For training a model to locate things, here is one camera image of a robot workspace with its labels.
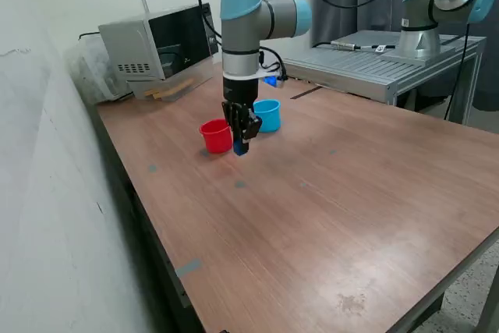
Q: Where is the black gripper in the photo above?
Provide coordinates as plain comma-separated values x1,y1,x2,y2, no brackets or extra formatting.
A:
221,75,263,156

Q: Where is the black hanging cable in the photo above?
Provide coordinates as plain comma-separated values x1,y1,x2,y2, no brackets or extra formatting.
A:
441,23,471,120

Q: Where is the small blue cube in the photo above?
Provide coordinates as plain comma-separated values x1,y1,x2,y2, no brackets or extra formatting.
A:
232,138,249,158

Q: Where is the translucent plastic storage bin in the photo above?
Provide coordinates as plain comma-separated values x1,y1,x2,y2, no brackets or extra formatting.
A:
64,34,134,106

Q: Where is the red plastic cup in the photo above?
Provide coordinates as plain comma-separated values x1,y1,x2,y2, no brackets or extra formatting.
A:
199,118,234,154

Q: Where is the long wooden stick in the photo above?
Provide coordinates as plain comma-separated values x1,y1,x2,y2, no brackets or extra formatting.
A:
154,78,195,97

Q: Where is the aluminium robot base table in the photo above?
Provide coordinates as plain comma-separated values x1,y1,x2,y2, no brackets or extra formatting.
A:
275,29,487,126

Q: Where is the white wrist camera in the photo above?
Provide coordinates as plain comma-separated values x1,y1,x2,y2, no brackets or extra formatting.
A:
255,66,288,88

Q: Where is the silver microwave oven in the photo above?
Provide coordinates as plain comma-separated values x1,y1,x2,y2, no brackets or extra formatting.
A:
97,2,223,81

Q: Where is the blue plastic cup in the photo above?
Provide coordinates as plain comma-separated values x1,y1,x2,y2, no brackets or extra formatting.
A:
253,99,282,133

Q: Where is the long tape strip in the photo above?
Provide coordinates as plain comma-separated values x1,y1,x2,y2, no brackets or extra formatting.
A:
175,258,203,278

